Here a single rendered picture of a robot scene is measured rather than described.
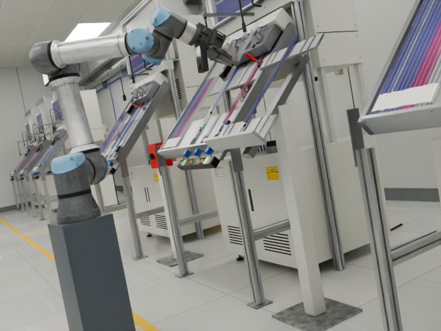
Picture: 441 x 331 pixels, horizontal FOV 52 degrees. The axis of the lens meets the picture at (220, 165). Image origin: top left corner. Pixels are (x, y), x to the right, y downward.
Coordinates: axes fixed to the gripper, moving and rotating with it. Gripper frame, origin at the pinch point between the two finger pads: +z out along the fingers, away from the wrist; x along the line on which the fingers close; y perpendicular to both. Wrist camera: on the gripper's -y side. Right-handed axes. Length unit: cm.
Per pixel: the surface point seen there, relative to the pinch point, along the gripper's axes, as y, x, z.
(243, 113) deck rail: -8.8, 19.5, 20.8
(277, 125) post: -18.4, -11.0, 19.4
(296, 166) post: -30.8, -13.8, 30.9
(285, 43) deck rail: 32.4, 20.0, 31.4
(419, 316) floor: -71, -42, 78
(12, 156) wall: 10, 900, -3
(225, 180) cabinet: -29, 75, 52
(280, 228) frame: -51, 16, 54
